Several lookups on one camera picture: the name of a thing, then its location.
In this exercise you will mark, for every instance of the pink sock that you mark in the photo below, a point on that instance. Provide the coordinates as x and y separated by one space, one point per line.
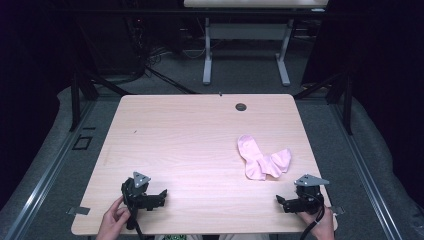
279 161
251 158

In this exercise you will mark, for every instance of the person's left hand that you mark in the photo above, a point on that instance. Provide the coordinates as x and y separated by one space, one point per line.
111 220

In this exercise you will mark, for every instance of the grey metal table bracket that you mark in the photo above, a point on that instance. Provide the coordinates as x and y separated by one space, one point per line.
79 210

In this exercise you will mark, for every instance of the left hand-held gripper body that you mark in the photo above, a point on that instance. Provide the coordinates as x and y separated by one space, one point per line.
135 195

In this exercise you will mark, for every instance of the person's right hand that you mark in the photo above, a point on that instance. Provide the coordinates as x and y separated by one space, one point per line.
321 226

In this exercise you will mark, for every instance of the black metal stand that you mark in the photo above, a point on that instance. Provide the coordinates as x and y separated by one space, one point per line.
76 100
346 103

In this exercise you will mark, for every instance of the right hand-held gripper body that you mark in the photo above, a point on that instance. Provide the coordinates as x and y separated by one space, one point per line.
308 195

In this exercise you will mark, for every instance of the white desk with metal legs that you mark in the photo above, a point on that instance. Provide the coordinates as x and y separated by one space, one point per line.
248 31

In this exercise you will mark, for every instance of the aluminium floor rail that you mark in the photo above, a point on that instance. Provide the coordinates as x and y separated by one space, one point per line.
50 170
363 170

